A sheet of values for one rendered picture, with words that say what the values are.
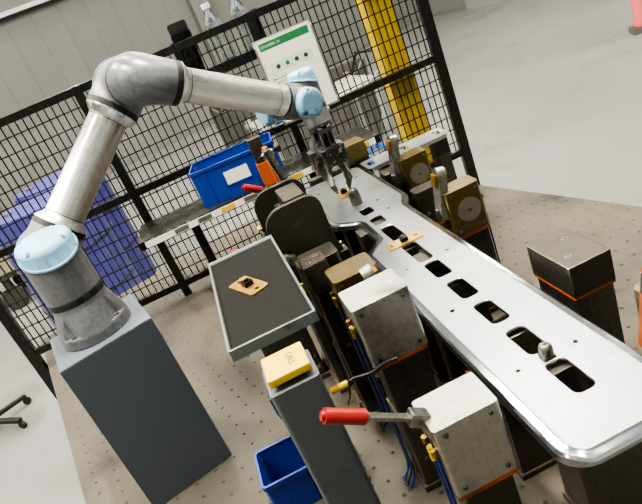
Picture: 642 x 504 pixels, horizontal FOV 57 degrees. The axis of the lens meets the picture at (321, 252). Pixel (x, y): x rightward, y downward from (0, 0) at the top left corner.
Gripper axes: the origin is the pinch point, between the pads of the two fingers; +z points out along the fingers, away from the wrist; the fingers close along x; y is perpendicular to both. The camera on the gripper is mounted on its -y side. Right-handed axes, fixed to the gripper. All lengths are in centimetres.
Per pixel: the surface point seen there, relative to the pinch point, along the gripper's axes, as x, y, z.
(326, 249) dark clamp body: -18, 50, -6
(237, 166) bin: -24.0, -35.6, -9.6
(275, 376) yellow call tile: -36, 98, -15
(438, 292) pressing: -4, 72, 1
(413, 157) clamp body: 20.6, 8.6, -1.7
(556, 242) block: 17, 79, -2
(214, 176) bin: -32.4, -36.7, -9.5
